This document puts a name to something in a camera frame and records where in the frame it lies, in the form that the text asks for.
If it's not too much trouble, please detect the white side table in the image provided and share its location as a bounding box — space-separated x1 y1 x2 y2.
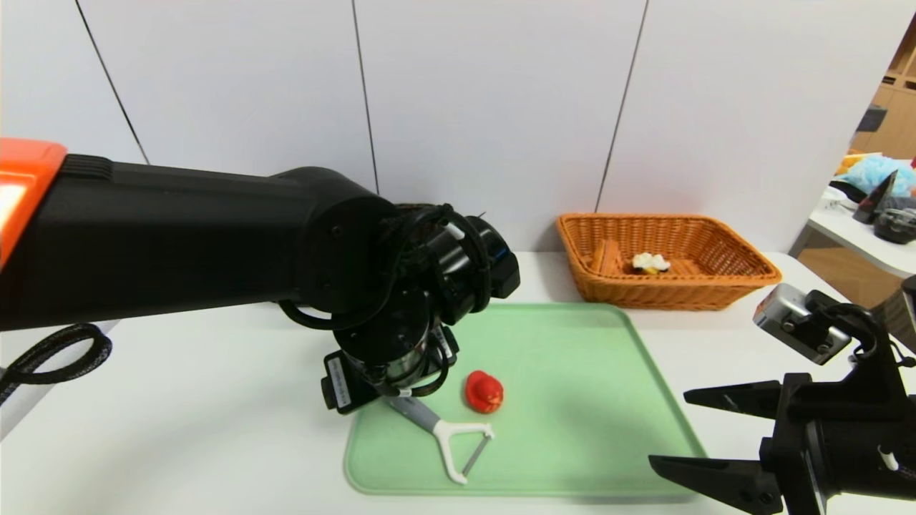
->
809 187 916 281

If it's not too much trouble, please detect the wooden shelf unit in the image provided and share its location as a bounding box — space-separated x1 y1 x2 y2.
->
852 18 916 162

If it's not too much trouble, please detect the red rubber duck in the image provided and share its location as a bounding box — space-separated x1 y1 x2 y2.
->
464 370 505 415

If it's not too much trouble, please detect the grey handled white peeler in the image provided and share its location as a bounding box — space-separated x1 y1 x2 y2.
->
389 396 496 486

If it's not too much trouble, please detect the green plastic tray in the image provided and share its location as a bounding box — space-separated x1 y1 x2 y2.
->
344 303 709 497

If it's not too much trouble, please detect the blue fluffy toy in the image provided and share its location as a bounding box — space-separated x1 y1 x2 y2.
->
843 155 916 199

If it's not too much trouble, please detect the black round object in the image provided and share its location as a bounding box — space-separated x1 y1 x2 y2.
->
874 207 916 245

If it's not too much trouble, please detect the braided black cable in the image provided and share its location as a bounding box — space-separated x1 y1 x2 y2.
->
0 323 114 408

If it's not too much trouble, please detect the dark woven bin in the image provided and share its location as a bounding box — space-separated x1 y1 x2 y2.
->
869 283 916 351

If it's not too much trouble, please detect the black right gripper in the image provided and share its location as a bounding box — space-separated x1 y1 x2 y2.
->
648 372 916 515

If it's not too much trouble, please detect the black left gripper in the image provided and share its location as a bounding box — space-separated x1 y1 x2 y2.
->
320 325 459 415

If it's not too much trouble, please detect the black cone object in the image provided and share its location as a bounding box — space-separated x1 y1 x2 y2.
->
852 172 897 225

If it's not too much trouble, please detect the smooth black left arm cable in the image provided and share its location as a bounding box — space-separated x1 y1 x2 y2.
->
278 204 496 398

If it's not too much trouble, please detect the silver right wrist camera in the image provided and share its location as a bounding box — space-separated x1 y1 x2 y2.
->
753 283 854 366

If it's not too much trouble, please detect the orange wicker basket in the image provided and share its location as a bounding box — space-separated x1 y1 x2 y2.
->
557 213 782 312

